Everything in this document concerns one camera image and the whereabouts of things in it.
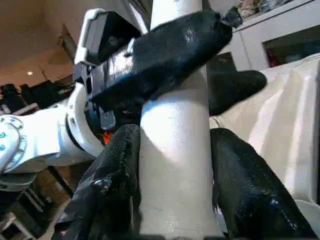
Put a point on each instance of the white cabinet with glass doors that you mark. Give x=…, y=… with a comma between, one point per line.
x=287, y=27

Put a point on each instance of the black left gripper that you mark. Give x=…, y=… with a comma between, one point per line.
x=107, y=80

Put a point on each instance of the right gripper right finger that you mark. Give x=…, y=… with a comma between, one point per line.
x=250, y=195

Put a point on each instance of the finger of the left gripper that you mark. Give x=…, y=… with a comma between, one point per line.
x=237, y=90

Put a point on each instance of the white plastic table leg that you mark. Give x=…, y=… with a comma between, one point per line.
x=175, y=150

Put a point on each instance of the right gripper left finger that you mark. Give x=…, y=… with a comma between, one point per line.
x=110, y=187

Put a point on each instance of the white plastic table top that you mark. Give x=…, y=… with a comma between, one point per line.
x=282, y=125

